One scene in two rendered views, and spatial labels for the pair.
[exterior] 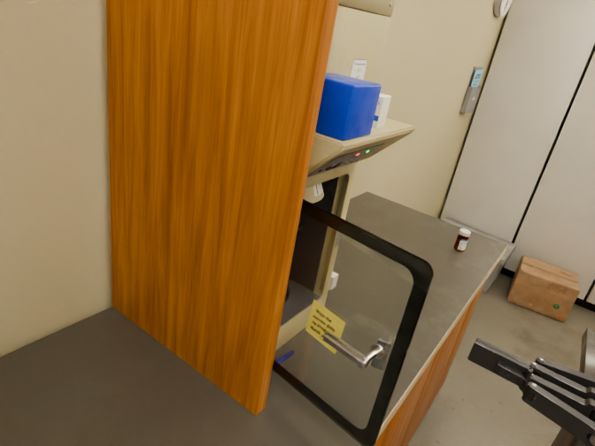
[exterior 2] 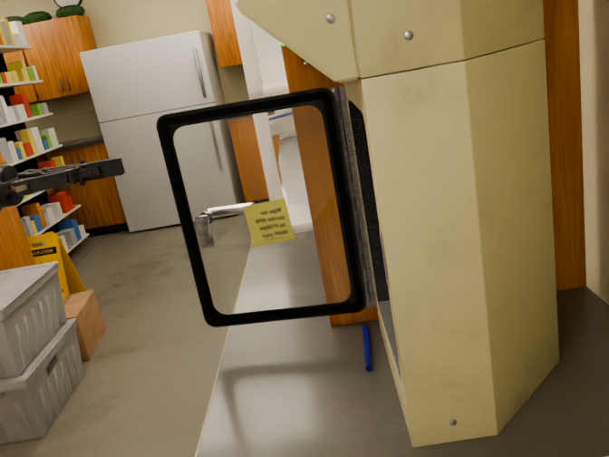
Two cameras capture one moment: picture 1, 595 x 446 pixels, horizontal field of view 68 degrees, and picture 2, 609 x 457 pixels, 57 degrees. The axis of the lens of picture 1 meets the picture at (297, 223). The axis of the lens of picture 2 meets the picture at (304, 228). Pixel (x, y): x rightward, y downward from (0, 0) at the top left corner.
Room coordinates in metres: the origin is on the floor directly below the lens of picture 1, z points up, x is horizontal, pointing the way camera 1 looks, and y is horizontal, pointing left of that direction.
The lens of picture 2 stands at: (1.53, -0.49, 1.45)
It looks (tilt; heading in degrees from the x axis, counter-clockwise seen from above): 17 degrees down; 151
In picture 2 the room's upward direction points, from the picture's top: 10 degrees counter-clockwise
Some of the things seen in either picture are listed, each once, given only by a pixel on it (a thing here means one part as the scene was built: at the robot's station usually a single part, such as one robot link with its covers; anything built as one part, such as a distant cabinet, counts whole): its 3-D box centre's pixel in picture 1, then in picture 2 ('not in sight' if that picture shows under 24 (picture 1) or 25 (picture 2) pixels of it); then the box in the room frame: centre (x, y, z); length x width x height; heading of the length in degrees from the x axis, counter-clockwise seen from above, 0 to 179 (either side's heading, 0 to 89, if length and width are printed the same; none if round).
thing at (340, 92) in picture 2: not in sight; (357, 204); (0.77, 0.03, 1.19); 0.03 x 0.02 x 0.39; 148
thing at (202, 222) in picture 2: not in sight; (205, 230); (0.61, -0.18, 1.18); 0.02 x 0.02 x 0.06; 51
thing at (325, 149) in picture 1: (353, 150); (299, 43); (0.87, -0.08, 1.46); 0.32 x 0.12 x 0.10; 148
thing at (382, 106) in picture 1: (372, 109); not in sight; (0.90, -0.11, 1.54); 0.05 x 0.05 x 0.06; 66
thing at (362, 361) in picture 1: (352, 346); not in sight; (0.59, -0.13, 1.20); 0.10 x 0.05 x 0.03; 51
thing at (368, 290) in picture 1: (328, 321); (265, 216); (0.66, -0.09, 1.19); 0.30 x 0.01 x 0.40; 51
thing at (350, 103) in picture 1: (338, 105); not in sight; (0.78, -0.03, 1.56); 0.10 x 0.10 x 0.09; 58
